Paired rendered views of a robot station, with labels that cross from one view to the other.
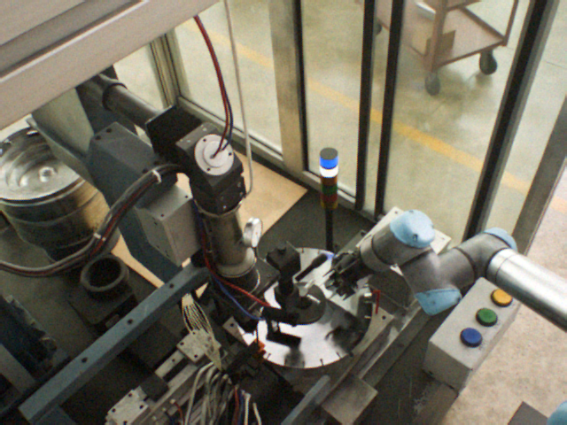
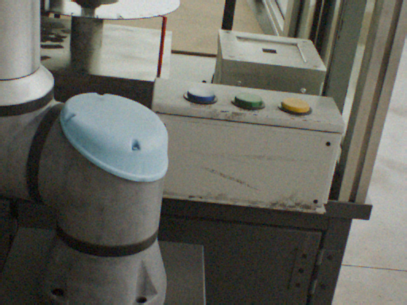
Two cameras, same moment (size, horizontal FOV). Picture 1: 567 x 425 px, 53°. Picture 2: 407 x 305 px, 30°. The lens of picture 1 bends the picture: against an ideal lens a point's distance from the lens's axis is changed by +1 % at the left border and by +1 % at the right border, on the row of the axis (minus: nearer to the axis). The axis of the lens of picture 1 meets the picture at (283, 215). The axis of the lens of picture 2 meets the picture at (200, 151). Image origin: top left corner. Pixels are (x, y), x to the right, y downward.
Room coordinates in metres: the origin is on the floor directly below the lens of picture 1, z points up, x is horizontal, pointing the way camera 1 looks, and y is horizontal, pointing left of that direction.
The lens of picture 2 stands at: (-0.18, -1.06, 1.29)
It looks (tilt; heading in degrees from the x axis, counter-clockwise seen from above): 25 degrees down; 39
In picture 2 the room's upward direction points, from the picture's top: 8 degrees clockwise
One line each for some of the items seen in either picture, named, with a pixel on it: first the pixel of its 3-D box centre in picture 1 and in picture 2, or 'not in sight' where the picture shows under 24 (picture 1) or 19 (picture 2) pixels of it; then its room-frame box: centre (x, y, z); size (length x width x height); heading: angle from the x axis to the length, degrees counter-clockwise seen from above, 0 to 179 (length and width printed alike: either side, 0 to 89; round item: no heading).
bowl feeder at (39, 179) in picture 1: (63, 202); not in sight; (1.16, 0.63, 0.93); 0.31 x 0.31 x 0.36
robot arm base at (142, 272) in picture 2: not in sight; (105, 254); (0.34, -0.52, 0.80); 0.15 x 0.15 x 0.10
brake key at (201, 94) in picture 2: (470, 337); (200, 98); (0.61, -0.41, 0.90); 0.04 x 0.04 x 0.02
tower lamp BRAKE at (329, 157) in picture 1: (329, 158); not in sight; (1.01, -0.13, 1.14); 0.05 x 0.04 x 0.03; 43
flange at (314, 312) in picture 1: (302, 300); not in sight; (0.72, -0.03, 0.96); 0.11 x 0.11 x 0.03
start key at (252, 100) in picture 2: (486, 317); (248, 103); (0.66, -0.46, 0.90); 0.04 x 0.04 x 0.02
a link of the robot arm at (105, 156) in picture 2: not in sight; (106, 164); (0.33, -0.52, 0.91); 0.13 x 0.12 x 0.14; 114
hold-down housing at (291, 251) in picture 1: (284, 275); not in sight; (0.65, 0.01, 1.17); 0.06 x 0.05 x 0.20; 124
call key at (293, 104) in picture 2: (501, 297); (295, 108); (0.71, -0.51, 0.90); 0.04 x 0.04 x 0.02
